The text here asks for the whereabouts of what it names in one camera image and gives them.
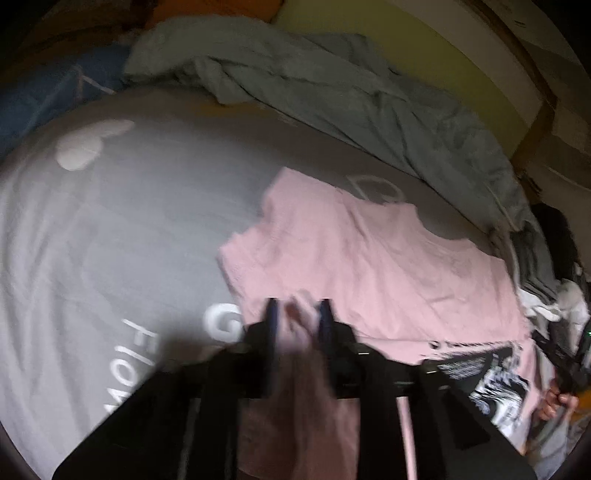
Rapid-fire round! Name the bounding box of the person's right forearm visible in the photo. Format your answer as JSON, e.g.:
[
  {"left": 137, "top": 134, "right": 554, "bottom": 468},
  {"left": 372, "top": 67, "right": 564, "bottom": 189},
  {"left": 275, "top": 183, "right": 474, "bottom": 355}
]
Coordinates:
[{"left": 522, "top": 418, "right": 573, "bottom": 480}]

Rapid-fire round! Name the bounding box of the pink printed t-shirt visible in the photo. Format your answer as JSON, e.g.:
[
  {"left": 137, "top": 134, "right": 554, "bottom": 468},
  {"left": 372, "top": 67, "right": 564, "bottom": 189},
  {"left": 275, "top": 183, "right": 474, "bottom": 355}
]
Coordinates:
[{"left": 218, "top": 167, "right": 541, "bottom": 480}]

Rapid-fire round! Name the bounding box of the black bag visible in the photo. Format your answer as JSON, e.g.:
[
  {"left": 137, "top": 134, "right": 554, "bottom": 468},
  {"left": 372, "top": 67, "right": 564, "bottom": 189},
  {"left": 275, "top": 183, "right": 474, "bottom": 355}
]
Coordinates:
[{"left": 531, "top": 203, "right": 587, "bottom": 282}]

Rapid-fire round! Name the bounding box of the person's right hand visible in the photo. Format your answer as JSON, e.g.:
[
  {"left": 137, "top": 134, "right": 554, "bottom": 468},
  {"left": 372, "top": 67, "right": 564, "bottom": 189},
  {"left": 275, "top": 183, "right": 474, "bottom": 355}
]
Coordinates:
[{"left": 538, "top": 388, "right": 578, "bottom": 423}]

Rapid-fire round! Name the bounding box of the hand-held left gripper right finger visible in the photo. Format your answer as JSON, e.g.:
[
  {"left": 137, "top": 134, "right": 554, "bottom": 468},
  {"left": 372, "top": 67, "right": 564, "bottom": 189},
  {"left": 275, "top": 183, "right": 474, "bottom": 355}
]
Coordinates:
[{"left": 318, "top": 298, "right": 539, "bottom": 480}]

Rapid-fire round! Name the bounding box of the grey crumpled duvet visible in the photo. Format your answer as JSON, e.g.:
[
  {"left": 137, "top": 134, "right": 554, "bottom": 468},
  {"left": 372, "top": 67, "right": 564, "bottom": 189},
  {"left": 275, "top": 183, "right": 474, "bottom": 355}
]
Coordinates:
[{"left": 122, "top": 21, "right": 532, "bottom": 232}]

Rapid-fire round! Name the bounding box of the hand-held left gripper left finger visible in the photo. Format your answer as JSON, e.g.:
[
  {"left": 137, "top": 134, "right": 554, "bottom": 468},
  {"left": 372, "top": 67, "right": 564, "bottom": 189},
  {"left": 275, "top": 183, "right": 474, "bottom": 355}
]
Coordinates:
[{"left": 53, "top": 298, "right": 280, "bottom": 480}]

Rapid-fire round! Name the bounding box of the blue pillow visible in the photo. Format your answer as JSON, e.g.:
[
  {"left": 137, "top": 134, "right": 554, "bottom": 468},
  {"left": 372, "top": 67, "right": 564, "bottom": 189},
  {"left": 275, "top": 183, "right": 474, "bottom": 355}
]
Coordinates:
[{"left": 0, "top": 46, "right": 134, "bottom": 153}]

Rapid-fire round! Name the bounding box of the folded dark grey garment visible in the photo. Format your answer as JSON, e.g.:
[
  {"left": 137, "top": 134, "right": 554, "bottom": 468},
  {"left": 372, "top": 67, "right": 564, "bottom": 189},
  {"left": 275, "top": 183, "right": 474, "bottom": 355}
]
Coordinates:
[{"left": 510, "top": 226, "right": 561, "bottom": 301}]

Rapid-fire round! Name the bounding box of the folded white garment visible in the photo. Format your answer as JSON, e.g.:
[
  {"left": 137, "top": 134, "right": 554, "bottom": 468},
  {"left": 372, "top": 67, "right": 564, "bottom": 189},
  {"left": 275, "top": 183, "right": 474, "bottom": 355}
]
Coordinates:
[{"left": 517, "top": 279, "right": 591, "bottom": 324}]

